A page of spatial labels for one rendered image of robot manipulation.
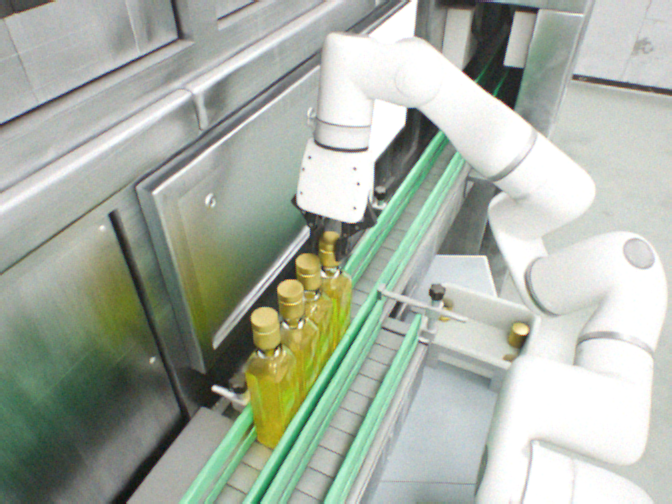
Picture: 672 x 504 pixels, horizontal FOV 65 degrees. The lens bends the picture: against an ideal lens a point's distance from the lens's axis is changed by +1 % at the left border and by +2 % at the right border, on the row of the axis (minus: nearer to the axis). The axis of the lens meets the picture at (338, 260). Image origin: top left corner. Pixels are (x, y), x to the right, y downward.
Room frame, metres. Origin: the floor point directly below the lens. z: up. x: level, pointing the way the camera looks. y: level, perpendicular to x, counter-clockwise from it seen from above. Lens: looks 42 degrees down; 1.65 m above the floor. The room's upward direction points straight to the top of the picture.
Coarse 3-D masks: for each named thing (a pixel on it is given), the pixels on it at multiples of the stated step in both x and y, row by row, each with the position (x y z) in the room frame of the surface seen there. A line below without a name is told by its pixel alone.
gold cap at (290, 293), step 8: (288, 280) 0.50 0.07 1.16; (280, 288) 0.49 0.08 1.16; (288, 288) 0.49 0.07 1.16; (296, 288) 0.49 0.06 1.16; (280, 296) 0.48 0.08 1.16; (288, 296) 0.47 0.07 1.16; (296, 296) 0.47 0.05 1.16; (280, 304) 0.48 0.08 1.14; (288, 304) 0.47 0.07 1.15; (296, 304) 0.47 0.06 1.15; (304, 304) 0.49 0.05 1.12; (280, 312) 0.48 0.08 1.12; (288, 312) 0.47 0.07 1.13; (296, 312) 0.47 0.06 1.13; (304, 312) 0.48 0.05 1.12
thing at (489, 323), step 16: (448, 288) 0.82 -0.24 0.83; (464, 288) 0.81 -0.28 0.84; (464, 304) 0.80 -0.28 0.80; (480, 304) 0.78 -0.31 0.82; (496, 304) 0.77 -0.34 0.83; (512, 304) 0.76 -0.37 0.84; (480, 320) 0.78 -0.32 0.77; (496, 320) 0.76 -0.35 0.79; (512, 320) 0.75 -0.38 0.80; (528, 320) 0.74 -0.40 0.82; (448, 336) 0.73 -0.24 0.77; (464, 336) 0.73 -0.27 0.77; (480, 336) 0.73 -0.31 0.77; (496, 336) 0.73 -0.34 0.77; (528, 336) 0.70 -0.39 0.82; (464, 352) 0.64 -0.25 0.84; (480, 352) 0.69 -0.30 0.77; (496, 352) 0.69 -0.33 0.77; (512, 352) 0.69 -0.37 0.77; (528, 352) 0.63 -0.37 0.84
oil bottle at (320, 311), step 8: (320, 296) 0.54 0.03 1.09; (328, 296) 0.55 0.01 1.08; (312, 304) 0.53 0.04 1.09; (320, 304) 0.53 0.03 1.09; (328, 304) 0.54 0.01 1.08; (312, 312) 0.52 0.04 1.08; (320, 312) 0.52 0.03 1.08; (328, 312) 0.54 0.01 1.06; (312, 320) 0.51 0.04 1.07; (320, 320) 0.51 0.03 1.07; (328, 320) 0.54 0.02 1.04; (320, 328) 0.51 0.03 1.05; (328, 328) 0.54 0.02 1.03; (320, 336) 0.51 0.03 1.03; (328, 336) 0.54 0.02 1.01; (320, 344) 0.51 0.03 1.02; (328, 344) 0.54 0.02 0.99; (320, 352) 0.51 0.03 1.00; (328, 352) 0.53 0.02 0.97; (320, 360) 0.51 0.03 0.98; (328, 360) 0.53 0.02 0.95; (320, 368) 0.51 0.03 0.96
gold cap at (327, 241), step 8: (328, 232) 0.61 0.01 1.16; (320, 240) 0.59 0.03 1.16; (328, 240) 0.59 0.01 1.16; (336, 240) 0.59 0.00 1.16; (320, 248) 0.58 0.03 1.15; (328, 248) 0.58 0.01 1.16; (320, 256) 0.58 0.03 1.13; (328, 256) 0.58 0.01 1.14; (320, 264) 0.58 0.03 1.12; (328, 264) 0.58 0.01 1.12; (336, 264) 0.58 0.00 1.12
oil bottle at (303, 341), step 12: (312, 324) 0.49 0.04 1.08; (288, 336) 0.47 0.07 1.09; (300, 336) 0.47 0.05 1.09; (312, 336) 0.48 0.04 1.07; (300, 348) 0.46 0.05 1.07; (312, 348) 0.48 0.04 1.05; (300, 360) 0.45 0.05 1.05; (312, 360) 0.48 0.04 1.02; (300, 372) 0.45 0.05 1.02; (312, 372) 0.48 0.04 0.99; (300, 384) 0.45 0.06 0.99; (312, 384) 0.47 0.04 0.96; (300, 396) 0.45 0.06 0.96
